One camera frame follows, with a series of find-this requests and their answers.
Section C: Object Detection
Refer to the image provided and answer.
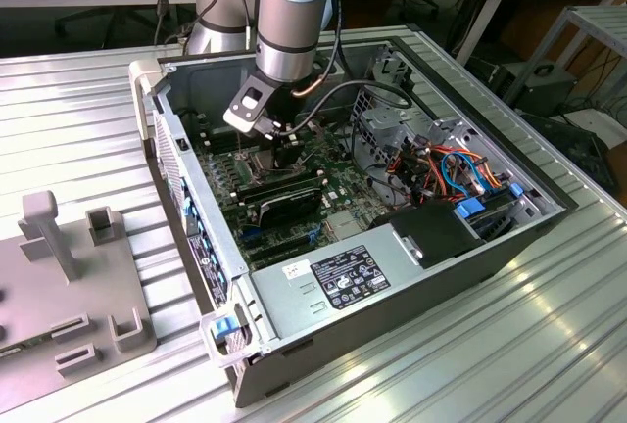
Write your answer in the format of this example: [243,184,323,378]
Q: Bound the CPU socket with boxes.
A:
[243,146,275,185]

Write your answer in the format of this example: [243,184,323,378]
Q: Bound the black RAM stick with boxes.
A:
[237,176,328,204]
[228,167,325,198]

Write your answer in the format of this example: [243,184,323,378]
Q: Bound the black RAM slot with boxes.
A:
[198,123,226,144]
[205,134,246,154]

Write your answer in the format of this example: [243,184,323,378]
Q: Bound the silver metal drive cage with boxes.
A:
[350,42,494,172]

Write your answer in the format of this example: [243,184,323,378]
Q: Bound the green motherboard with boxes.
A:
[188,117,396,272]

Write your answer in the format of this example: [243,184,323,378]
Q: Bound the black graphics card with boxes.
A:
[253,185,325,229]

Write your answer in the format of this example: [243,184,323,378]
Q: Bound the silver chipset heatsink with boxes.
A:
[324,211,362,242]

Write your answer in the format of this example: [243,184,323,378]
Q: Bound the black expansion slot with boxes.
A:
[249,244,317,270]
[241,232,314,257]

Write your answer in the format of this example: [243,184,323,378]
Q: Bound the silver power supply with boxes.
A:
[249,223,428,342]

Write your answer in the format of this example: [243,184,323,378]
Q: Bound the blue case latch tab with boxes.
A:
[209,316,237,342]

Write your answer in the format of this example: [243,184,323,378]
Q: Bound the grey open PC case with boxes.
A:
[127,35,580,409]

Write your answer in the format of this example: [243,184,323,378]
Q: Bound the grey plastic parts rack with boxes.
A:
[0,189,159,402]

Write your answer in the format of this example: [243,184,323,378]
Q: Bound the dark flat panel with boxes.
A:
[518,112,619,197]

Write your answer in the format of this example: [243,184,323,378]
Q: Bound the green RAM stick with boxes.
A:
[0,335,53,359]

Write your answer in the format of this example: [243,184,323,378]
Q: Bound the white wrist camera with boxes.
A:
[222,73,276,139]

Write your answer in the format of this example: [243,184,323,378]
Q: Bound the thin black wire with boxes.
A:
[348,118,415,209]

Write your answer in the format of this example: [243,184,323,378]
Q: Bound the orange wire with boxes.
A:
[424,145,506,187]

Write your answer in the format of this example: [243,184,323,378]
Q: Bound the blue wire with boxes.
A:
[439,147,506,197]

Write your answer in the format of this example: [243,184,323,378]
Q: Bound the black box with handle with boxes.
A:
[498,61,578,118]

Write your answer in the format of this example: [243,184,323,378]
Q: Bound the grey metal shelf frame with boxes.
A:
[502,4,627,109]

